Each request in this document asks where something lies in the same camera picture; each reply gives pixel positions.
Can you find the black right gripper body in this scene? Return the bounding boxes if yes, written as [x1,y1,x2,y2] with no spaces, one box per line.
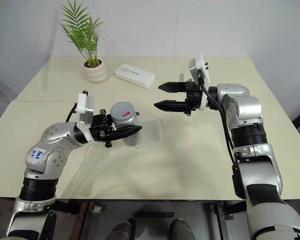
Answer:
[184,80,204,117]

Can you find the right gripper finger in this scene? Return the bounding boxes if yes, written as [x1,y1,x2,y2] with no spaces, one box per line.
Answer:
[157,81,189,94]
[153,99,188,113]

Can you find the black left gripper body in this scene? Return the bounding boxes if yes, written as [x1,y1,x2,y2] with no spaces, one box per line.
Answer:
[89,108,116,149]

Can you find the clear plastic jar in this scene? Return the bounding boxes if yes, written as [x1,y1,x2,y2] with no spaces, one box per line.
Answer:
[112,109,143,147]

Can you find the grey lid with red arrow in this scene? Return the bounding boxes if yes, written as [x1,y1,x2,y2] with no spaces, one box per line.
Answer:
[109,101,137,124]

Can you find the clear plastic box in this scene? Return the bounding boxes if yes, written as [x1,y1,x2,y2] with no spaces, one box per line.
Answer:
[136,118,165,146]

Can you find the white flat case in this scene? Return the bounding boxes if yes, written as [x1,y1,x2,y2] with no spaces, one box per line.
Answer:
[114,63,157,89]

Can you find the white ribbed plant pot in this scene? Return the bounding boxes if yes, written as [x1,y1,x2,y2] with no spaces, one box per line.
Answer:
[83,59,109,84]

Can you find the white sticker blue writing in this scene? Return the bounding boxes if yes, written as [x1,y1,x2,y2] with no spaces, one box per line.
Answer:
[29,149,47,164]

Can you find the black under-table crossbar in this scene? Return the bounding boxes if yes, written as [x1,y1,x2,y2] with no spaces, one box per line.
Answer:
[133,211,175,219]

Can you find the rusty metal table strut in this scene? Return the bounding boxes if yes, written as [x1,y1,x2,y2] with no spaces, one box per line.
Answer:
[76,201,96,240]

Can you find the green palm plant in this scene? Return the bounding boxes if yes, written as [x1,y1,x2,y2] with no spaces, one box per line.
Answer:
[57,0,106,67]

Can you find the dark rounded shape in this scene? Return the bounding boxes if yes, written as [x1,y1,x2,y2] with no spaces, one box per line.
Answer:
[170,218,194,240]
[106,218,137,240]

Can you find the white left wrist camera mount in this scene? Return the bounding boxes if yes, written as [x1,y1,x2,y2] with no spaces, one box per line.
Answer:
[75,92,97,145]

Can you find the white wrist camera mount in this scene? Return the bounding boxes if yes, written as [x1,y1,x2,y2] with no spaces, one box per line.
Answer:
[75,92,97,145]
[188,52,211,111]

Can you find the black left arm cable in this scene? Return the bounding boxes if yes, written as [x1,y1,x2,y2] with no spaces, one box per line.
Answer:
[65,103,79,124]

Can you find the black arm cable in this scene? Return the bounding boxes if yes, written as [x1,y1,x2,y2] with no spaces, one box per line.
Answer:
[196,70,240,176]
[65,103,79,124]

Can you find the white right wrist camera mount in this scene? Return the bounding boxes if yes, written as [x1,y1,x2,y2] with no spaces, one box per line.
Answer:
[188,52,211,111]

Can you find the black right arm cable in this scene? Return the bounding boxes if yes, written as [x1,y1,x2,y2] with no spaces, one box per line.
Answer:
[196,70,240,176]

